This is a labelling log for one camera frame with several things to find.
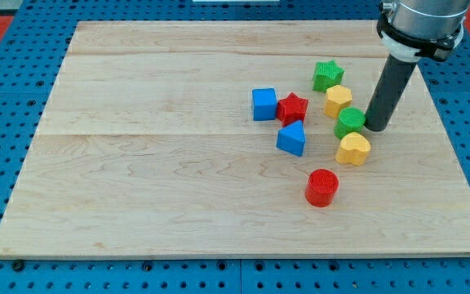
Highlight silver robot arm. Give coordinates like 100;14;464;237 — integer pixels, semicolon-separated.
377;0;470;63

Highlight light wooden board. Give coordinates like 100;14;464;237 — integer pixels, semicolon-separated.
0;20;470;260

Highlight blue cube block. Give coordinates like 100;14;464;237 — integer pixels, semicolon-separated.
251;88;277;121

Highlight blue triangle block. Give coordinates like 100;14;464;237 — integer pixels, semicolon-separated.
276;120;306;157

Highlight red star block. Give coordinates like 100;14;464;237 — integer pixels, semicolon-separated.
276;92;308;127

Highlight red cylinder block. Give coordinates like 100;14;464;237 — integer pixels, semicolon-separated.
304;169;339;207

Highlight yellow hexagon block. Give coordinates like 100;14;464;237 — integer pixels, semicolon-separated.
323;85;353;118

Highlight green star block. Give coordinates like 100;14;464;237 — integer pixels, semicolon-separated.
313;60;345;92

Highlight yellow heart block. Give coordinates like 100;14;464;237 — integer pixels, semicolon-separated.
335;132;371;166

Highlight green cylinder block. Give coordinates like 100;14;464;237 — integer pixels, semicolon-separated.
334;107;366;139

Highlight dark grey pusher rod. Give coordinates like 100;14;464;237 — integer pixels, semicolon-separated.
364;55;416;131

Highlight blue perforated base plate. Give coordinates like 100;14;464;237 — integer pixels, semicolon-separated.
0;1;470;293

